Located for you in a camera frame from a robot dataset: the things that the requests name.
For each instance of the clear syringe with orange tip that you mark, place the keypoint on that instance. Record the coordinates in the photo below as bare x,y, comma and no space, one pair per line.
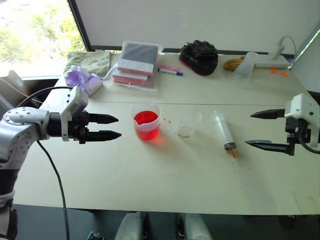
223,130

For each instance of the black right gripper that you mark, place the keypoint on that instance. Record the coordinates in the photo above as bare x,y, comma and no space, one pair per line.
296,127

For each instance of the clear plastic zip bag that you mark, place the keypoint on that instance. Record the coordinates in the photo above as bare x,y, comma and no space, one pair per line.
135,82

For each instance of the red and white book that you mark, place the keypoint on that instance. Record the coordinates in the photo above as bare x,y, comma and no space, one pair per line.
130,77

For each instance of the small clear plastic cup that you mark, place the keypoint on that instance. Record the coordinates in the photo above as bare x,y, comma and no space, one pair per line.
188,122

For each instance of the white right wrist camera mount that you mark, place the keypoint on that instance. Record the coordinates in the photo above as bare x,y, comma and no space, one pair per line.
300,105

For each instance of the beaker with red liquid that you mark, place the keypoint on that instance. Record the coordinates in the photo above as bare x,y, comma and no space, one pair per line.
146,125

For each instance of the black cloth with red lining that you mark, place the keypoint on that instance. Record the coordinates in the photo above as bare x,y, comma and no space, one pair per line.
200,57

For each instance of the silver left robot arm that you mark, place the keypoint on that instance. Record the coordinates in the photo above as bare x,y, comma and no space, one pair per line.
22,130

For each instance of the blue capped marker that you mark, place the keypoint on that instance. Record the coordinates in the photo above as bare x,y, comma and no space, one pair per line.
172,72

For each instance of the black window frame bar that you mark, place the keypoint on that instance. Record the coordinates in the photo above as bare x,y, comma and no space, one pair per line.
80,25

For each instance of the grey and white box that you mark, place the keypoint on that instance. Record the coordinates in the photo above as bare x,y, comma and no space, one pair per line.
138,56

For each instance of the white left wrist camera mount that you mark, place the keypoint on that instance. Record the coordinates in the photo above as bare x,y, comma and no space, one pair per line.
73,100

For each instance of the pink marker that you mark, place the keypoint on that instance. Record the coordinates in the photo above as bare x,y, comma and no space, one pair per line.
170,68

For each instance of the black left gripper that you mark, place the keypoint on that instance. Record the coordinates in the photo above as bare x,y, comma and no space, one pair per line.
80,125

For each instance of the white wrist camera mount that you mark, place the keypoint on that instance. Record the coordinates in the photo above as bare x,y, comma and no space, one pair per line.
73,100
300,105

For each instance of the brown cardboard box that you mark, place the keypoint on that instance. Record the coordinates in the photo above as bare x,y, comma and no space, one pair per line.
12,87

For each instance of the purple and white plastic pack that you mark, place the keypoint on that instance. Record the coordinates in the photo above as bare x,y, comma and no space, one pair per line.
85,80

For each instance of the translucent plastic container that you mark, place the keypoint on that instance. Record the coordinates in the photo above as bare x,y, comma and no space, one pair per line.
246,66

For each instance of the small orange piece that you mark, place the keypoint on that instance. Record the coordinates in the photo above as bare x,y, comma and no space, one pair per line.
283,74
274,71

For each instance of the white power strip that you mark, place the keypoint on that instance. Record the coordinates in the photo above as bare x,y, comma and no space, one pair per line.
275,62

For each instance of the grey rounded robot leg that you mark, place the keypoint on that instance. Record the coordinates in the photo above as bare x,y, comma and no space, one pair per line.
196,226
131,225

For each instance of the green towel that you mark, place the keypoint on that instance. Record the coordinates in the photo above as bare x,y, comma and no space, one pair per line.
87,61

